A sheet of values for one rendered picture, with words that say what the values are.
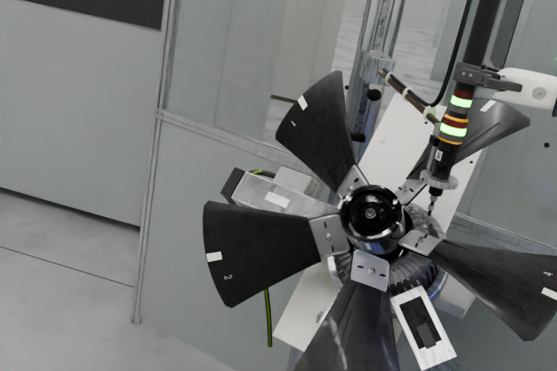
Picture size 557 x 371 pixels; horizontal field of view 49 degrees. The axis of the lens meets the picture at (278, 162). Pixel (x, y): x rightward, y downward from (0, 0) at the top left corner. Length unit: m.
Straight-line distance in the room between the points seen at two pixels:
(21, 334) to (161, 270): 0.62
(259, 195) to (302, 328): 0.32
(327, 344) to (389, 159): 0.57
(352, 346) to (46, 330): 1.87
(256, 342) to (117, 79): 1.63
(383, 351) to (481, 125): 0.48
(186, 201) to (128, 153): 1.06
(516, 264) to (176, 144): 1.53
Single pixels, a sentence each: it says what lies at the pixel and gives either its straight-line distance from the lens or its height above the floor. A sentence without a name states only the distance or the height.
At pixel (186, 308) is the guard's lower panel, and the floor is 0.21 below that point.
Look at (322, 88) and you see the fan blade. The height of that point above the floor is 1.39.
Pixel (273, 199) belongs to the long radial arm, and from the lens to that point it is 1.41.
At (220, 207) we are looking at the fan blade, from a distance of 1.25.
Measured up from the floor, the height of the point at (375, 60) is 1.43.
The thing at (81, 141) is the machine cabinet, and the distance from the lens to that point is 3.56.
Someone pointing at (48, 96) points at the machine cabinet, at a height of 0.68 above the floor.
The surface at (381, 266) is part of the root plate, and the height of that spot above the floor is 1.12.
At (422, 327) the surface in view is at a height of 1.03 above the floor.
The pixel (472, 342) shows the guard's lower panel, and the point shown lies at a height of 0.62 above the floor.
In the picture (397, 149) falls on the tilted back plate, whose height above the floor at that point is 1.25.
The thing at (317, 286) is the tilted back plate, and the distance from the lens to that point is 1.43.
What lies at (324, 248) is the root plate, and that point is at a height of 1.11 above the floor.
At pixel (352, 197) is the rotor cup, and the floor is 1.24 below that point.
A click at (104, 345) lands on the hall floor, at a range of 2.73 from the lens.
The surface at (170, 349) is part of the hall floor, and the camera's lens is 2.72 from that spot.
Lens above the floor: 1.65
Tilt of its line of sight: 19 degrees down
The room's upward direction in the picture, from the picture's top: 11 degrees clockwise
